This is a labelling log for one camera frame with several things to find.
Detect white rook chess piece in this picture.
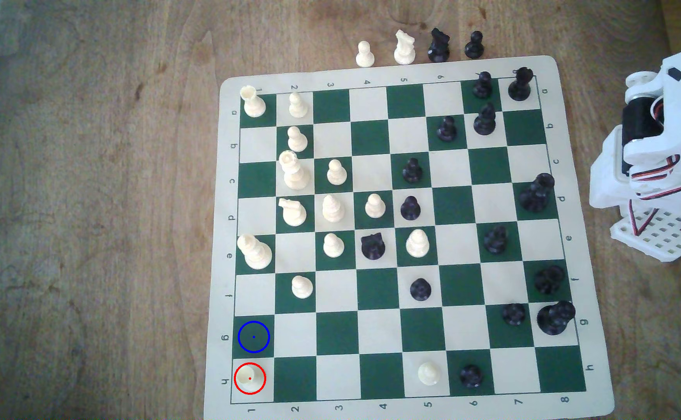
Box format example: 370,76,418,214
240,85,267,118
237,364,265,393

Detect white bishop chess piece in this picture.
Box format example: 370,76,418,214
405,229,430,259
322,194,346,223

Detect white knight chess piece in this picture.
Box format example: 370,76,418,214
278,198,307,227
393,30,416,65

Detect black knight chess piece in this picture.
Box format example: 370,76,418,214
361,232,386,260
427,28,451,63

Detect white queen chess piece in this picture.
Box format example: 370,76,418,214
279,150,311,190

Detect white king chess piece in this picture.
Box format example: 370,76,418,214
237,234,273,270

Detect green and cream chess board mat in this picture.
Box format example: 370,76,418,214
203,55,616,420

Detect black bishop chess piece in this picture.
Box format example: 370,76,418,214
473,103,497,136
483,226,509,255

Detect black queen chess piece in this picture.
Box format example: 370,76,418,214
518,173,555,212

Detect black rook chess piece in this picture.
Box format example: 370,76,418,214
534,265,567,295
508,67,534,102

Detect black king chess piece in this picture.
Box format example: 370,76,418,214
537,301,576,336

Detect red black white servo cable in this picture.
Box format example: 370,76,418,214
628,199,660,238
627,153,681,200

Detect white perforated base plate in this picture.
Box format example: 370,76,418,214
610,209,681,262

